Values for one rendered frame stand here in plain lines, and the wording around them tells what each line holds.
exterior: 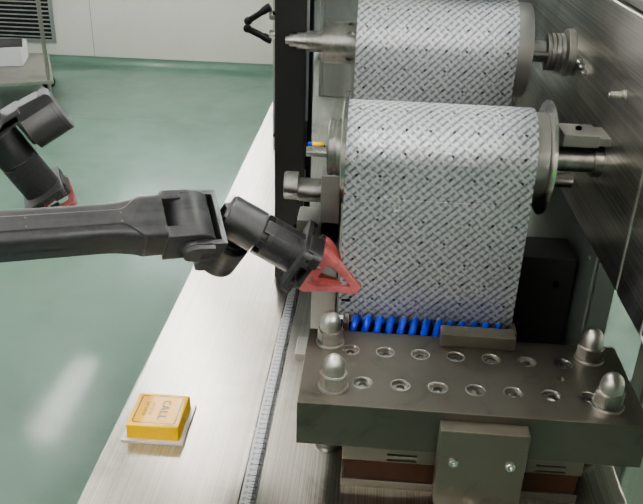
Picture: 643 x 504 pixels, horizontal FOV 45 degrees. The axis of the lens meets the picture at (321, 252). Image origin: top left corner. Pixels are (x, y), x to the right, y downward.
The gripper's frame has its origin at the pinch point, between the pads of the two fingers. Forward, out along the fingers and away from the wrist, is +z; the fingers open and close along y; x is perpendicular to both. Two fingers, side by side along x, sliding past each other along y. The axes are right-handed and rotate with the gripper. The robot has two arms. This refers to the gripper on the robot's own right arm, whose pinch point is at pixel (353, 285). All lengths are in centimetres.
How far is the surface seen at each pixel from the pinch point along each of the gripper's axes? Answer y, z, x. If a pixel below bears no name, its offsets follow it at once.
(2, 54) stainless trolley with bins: -429, -181, -193
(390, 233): 0.2, -0.2, 9.3
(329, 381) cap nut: 17.9, -0.5, -3.4
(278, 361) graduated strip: -6.2, -0.8, -20.8
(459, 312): 0.4, 14.1, 4.5
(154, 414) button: 11.0, -14.7, -25.6
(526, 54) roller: -24.4, 7.2, 34.3
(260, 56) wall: -555, -29, -135
